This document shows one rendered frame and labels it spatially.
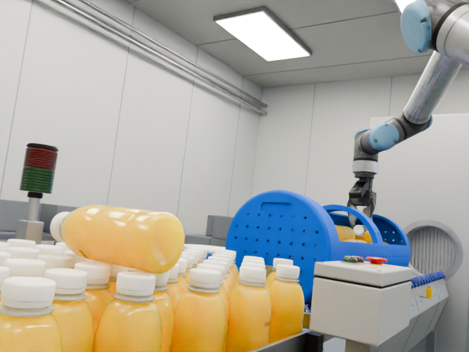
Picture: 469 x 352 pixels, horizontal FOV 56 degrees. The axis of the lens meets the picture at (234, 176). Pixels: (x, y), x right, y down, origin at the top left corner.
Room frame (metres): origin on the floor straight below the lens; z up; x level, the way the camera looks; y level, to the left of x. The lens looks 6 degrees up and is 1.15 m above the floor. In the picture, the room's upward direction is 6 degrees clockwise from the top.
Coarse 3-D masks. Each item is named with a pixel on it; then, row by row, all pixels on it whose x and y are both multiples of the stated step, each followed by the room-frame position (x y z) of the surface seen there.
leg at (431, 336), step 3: (432, 330) 2.69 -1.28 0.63; (429, 333) 2.68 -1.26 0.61; (432, 333) 2.67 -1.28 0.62; (435, 333) 2.68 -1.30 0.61; (426, 336) 2.69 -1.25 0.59; (429, 336) 2.68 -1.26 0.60; (432, 336) 2.67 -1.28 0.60; (435, 336) 2.69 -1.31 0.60; (426, 339) 2.69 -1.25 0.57; (429, 339) 2.68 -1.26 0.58; (432, 339) 2.67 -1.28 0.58; (435, 339) 2.70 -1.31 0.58; (426, 342) 2.69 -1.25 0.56; (429, 342) 2.68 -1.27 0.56; (432, 342) 2.67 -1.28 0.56; (426, 345) 2.69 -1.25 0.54; (429, 345) 2.68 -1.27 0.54; (432, 345) 2.67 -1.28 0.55; (426, 348) 2.69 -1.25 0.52; (429, 348) 2.68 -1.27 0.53; (432, 348) 2.67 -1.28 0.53; (426, 351) 2.68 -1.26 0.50; (429, 351) 2.68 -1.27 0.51; (432, 351) 2.67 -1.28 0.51
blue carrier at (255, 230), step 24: (264, 192) 1.08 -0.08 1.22; (288, 192) 1.05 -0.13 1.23; (240, 216) 1.11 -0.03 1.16; (264, 216) 1.08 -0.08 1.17; (288, 216) 1.04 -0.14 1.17; (312, 216) 1.01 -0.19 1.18; (336, 216) 1.61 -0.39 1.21; (360, 216) 1.35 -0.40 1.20; (240, 240) 1.11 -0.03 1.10; (264, 240) 1.07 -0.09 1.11; (288, 240) 1.04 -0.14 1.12; (312, 240) 1.00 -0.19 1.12; (336, 240) 1.02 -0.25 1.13; (384, 240) 1.76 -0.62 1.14; (240, 264) 1.11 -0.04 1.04; (312, 264) 1.00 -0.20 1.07; (312, 288) 1.00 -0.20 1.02
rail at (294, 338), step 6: (306, 330) 0.75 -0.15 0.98; (294, 336) 0.70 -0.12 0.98; (300, 336) 0.71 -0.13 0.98; (324, 336) 0.80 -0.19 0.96; (330, 336) 0.83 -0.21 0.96; (276, 342) 0.65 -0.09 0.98; (282, 342) 0.66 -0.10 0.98; (288, 342) 0.68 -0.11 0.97; (294, 342) 0.69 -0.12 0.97; (300, 342) 0.71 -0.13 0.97; (258, 348) 0.61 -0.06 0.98; (264, 348) 0.61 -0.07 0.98; (270, 348) 0.63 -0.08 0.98; (276, 348) 0.65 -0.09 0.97; (282, 348) 0.66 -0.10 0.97; (288, 348) 0.68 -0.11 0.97; (294, 348) 0.70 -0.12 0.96; (300, 348) 0.72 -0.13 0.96
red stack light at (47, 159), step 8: (32, 152) 0.89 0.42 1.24; (40, 152) 0.89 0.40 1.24; (48, 152) 0.90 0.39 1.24; (56, 152) 0.92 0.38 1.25; (24, 160) 0.90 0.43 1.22; (32, 160) 0.89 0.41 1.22; (40, 160) 0.89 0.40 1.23; (48, 160) 0.90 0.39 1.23; (56, 160) 0.92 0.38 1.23; (48, 168) 0.90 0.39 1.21
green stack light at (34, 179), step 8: (24, 168) 0.89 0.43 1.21; (32, 168) 0.89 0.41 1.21; (40, 168) 0.89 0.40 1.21; (24, 176) 0.89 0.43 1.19; (32, 176) 0.89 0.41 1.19; (40, 176) 0.89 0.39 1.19; (48, 176) 0.91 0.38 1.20; (24, 184) 0.89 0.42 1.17; (32, 184) 0.89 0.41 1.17; (40, 184) 0.90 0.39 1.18; (48, 184) 0.91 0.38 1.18; (40, 192) 0.90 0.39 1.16; (48, 192) 0.91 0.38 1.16
